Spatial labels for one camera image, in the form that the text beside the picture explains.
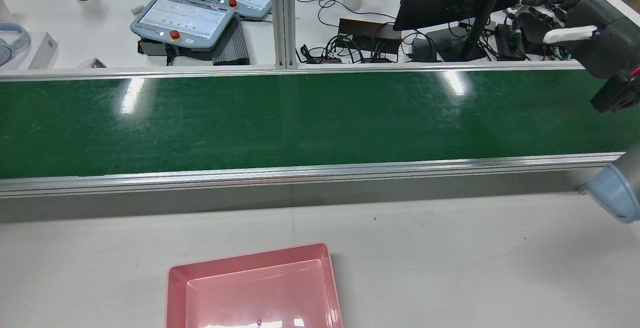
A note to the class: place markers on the right white dexterous robot hand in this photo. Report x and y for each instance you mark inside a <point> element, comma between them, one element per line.
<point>610,33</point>

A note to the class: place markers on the right grey UR5e robot arm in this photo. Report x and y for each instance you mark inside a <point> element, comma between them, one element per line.
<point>620,193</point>

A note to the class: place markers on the metal electronics box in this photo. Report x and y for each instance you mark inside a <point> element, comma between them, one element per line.
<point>190,54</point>

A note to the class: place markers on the pink plastic box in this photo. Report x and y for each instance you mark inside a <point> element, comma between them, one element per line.
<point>250,288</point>

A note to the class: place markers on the black power adapter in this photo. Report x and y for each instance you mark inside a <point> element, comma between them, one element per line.
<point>510,41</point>

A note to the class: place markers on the black computer tower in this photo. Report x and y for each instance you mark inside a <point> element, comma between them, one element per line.
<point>370,31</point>

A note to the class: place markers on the dark grey finned unit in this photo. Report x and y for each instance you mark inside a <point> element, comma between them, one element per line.
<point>231,43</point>

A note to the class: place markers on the small white tube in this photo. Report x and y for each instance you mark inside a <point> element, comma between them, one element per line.
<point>138,9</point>

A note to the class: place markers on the black plastic parts bag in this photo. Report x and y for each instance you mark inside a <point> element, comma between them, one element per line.
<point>92,63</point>

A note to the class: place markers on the light blue headphones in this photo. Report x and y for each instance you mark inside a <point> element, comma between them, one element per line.
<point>17,38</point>

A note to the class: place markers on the green conveyor belt aluminium frame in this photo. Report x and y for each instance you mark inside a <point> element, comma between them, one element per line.
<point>300,123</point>

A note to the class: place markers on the aluminium profile post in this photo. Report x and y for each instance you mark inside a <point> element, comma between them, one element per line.
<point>283,18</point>

